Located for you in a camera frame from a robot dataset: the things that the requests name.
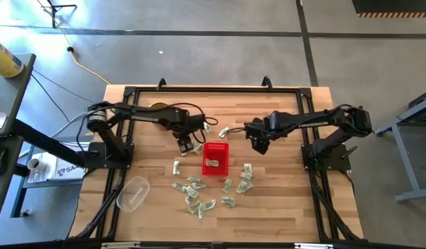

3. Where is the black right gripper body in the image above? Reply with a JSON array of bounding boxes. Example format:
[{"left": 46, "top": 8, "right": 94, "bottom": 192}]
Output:
[{"left": 244, "top": 117, "right": 274, "bottom": 142}]

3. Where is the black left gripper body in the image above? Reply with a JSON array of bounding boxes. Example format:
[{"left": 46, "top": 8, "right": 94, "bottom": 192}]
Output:
[{"left": 171, "top": 109, "right": 206, "bottom": 141}]

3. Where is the red plastic mesh basket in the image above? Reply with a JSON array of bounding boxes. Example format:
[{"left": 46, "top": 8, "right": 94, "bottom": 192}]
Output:
[{"left": 202, "top": 142, "right": 230, "bottom": 177}]

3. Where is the clear plastic container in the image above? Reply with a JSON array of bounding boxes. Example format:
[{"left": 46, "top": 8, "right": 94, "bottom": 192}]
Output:
[{"left": 115, "top": 175, "right": 151, "bottom": 213}]

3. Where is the white printed box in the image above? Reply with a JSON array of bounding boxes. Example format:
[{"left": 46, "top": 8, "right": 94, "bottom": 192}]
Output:
[{"left": 46, "top": 151, "right": 89, "bottom": 181}]

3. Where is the black diagonal desk beam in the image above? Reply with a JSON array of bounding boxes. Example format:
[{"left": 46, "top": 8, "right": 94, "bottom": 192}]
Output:
[{"left": 10, "top": 118, "right": 91, "bottom": 169}]

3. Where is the grey metal cart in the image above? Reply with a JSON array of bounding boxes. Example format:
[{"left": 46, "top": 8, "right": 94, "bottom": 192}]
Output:
[{"left": 373, "top": 87, "right": 426, "bottom": 203}]

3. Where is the white cup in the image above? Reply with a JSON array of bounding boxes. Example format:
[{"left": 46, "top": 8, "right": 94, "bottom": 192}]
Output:
[{"left": 27, "top": 158, "right": 48, "bottom": 174}]

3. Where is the black tripod stand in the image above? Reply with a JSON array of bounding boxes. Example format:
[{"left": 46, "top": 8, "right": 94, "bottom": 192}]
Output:
[{"left": 43, "top": 0, "right": 78, "bottom": 29}]

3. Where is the grey desk top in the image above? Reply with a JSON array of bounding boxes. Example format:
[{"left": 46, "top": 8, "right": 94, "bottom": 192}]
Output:
[{"left": 0, "top": 53, "right": 37, "bottom": 138}]

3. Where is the dark grey desk surface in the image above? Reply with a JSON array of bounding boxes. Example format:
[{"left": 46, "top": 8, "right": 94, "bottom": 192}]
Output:
[{"left": 0, "top": 135, "right": 24, "bottom": 219}]

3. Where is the black orange striped mat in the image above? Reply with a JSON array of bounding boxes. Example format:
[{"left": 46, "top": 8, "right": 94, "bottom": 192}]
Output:
[{"left": 351, "top": 0, "right": 426, "bottom": 19}]

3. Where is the yellow wipes canister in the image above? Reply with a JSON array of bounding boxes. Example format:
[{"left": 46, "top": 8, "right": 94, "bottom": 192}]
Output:
[{"left": 0, "top": 36, "right": 26, "bottom": 79}]

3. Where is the black aluminium table frame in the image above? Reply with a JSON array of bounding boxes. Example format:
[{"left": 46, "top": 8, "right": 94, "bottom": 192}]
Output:
[{"left": 69, "top": 84, "right": 364, "bottom": 249}]

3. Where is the black lever handle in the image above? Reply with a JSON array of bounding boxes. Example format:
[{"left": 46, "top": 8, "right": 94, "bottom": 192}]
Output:
[{"left": 340, "top": 145, "right": 358, "bottom": 160}]

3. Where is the silver frame bracket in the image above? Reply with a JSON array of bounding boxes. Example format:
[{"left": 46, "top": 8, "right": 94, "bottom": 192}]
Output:
[
  {"left": 101, "top": 241, "right": 141, "bottom": 249},
  {"left": 294, "top": 243, "right": 334, "bottom": 249}
]

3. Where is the yellow floor cable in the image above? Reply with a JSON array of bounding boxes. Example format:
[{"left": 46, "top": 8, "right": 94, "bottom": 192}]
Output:
[{"left": 35, "top": 0, "right": 113, "bottom": 86}]

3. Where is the grey metal shelf frame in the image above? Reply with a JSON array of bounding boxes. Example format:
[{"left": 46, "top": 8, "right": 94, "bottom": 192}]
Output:
[{"left": 10, "top": 144, "right": 86, "bottom": 219}]

